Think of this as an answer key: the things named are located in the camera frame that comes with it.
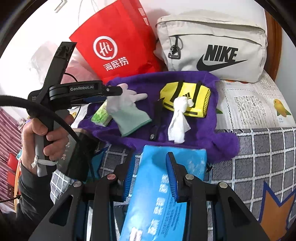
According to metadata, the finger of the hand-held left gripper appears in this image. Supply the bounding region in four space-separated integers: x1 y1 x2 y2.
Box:
103 85 123 96
69 96 107 107

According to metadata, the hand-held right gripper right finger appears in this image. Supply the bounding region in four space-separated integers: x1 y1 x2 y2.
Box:
166 152 271 241

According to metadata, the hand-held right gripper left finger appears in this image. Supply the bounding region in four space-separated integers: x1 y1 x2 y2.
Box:
28 153 136 241

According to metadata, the green tissue packet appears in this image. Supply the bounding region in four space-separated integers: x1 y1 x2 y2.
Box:
91 102 113 127

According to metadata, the blue tissue pack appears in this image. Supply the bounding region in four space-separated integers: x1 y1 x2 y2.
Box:
118 145 207 241

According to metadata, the white glove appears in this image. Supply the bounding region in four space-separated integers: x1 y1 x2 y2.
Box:
106 83 152 137

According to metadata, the yellow mini duffel bag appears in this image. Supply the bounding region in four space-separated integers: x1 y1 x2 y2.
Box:
159 81 211 118

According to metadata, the white tissue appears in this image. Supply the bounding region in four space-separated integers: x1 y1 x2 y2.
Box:
168 97 192 143

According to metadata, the person's left forearm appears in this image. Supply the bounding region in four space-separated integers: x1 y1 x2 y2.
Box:
15 162 77 241

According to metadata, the person's left hand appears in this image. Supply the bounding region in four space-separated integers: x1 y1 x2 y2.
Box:
20 113 75 172

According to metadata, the blue box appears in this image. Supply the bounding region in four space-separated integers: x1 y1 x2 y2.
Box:
88 144 110 182

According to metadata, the white plastic shopping bag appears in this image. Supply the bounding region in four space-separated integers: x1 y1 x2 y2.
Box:
30 40 104 93

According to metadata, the dark tin box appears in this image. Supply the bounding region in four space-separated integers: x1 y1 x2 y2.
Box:
57 130 102 183

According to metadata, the purple towel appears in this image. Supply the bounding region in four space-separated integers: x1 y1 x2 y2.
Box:
77 71 240 163

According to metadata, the red paper bag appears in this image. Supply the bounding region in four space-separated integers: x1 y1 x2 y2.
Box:
69 0 162 85

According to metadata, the red striped fabric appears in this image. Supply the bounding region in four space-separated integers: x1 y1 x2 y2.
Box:
0 108 29 167

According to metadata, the grey checked blanket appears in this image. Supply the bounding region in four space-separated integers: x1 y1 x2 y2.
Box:
50 126 296 241

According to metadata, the beige waist bag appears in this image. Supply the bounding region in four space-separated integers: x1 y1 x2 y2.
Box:
154 9 269 83

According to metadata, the black strap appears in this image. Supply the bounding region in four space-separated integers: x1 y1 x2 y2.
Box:
150 98 163 141

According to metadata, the brown wooden frame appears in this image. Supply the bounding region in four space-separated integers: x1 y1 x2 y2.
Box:
265 10 282 81

